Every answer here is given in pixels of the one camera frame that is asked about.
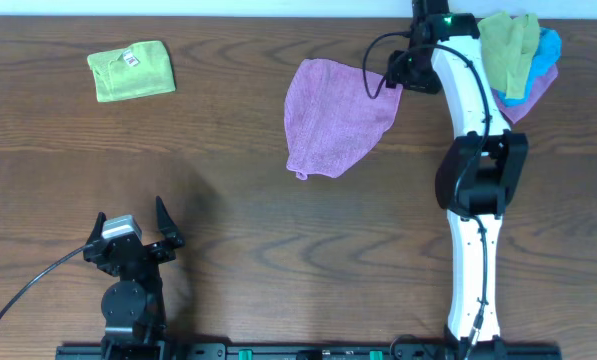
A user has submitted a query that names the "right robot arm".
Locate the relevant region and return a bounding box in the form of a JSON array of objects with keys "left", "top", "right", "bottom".
[{"left": 386, "top": 0, "right": 528, "bottom": 359}]

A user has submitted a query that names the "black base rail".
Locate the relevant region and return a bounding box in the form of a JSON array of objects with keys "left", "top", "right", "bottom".
[{"left": 55, "top": 340, "right": 562, "bottom": 360}]

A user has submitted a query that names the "large pink cloth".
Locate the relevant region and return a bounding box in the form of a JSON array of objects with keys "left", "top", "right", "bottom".
[{"left": 284, "top": 59, "right": 402, "bottom": 180}]

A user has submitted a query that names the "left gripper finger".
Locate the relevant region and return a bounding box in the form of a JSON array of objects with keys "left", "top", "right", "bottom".
[
  {"left": 86, "top": 212, "right": 107, "bottom": 250},
  {"left": 156, "top": 196, "right": 185, "bottom": 249}
]

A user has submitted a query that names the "small pink cloth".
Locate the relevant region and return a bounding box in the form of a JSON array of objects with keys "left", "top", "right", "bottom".
[{"left": 492, "top": 64, "right": 559, "bottom": 124}]

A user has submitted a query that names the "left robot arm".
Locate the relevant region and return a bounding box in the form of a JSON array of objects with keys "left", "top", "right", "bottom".
[{"left": 83, "top": 197, "right": 185, "bottom": 359}]

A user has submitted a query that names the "blue cloth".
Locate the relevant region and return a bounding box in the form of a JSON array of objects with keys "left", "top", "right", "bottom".
[{"left": 498, "top": 27, "right": 562, "bottom": 106}]

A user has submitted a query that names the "crumpled green cloth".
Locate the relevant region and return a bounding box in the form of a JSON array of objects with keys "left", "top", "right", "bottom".
[{"left": 478, "top": 12, "right": 540, "bottom": 99}]

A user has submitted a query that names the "folded green cloth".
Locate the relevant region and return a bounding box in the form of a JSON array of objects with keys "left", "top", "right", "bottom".
[{"left": 87, "top": 40, "right": 176, "bottom": 103}]

